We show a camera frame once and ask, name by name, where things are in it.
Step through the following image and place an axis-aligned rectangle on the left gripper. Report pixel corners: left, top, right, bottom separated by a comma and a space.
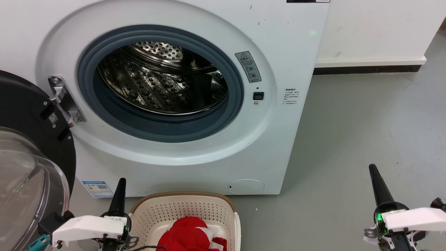
101, 178, 139, 251

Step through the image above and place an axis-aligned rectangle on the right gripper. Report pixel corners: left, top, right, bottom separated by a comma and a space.
364, 164, 426, 251

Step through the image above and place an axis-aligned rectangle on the red and white garment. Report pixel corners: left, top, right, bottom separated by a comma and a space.
156, 216, 228, 251

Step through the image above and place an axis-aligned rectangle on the cream perforated laundry basket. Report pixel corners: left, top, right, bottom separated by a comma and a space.
129, 192, 241, 251

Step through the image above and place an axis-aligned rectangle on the stainless steel washing machine drum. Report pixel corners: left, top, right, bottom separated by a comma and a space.
98, 42, 229, 115

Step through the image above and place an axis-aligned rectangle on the black washer door with glass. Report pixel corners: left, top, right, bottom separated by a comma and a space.
0, 70, 76, 251

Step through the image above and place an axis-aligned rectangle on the blue energy label sticker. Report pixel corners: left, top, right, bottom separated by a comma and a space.
82, 181, 114, 198

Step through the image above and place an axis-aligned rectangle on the grey rubber door gasket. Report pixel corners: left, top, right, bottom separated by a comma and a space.
77, 24, 244, 143

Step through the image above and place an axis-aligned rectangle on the white front-load washing machine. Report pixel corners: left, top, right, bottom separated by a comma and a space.
0, 0, 331, 196

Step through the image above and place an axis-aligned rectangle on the metal door hinge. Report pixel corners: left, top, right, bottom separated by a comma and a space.
48, 76, 86, 128

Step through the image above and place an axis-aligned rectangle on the small white text label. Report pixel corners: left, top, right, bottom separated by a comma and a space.
283, 88, 300, 106

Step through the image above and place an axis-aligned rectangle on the round white filter cover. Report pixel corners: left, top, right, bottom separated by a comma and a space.
228, 179, 265, 195

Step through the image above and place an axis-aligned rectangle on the grey warning sticker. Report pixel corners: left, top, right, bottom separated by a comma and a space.
235, 51, 262, 83

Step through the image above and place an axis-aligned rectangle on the teal cable connector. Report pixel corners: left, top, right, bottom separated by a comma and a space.
29, 234, 52, 251

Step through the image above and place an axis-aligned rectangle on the black wall baseboard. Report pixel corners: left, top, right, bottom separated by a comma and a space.
313, 65, 422, 75

